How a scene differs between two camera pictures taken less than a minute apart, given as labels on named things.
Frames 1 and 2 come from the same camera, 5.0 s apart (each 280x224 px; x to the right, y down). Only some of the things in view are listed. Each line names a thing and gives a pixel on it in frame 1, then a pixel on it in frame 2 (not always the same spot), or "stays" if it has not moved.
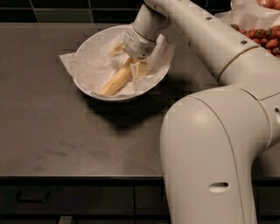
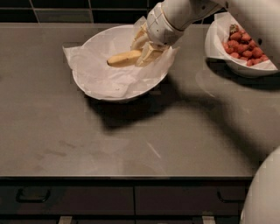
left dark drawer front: [67, 199] stays
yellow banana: [117, 80] -> [123, 59]
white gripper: [135, 45] -> [161, 28]
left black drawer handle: [45, 199] stays
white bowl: [105, 70] stays
